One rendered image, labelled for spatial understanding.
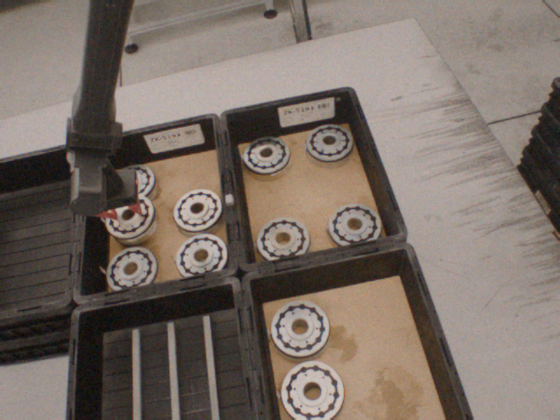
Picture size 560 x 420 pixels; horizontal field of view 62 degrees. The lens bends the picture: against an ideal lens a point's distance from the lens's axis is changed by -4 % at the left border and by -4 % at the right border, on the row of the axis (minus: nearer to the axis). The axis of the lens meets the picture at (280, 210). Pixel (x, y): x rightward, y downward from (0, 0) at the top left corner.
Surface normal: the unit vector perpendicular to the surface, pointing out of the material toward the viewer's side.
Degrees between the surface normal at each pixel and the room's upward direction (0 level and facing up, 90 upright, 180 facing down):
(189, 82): 0
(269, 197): 0
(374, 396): 0
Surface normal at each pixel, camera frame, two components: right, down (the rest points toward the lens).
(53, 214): -0.11, -0.55
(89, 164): 0.36, -0.59
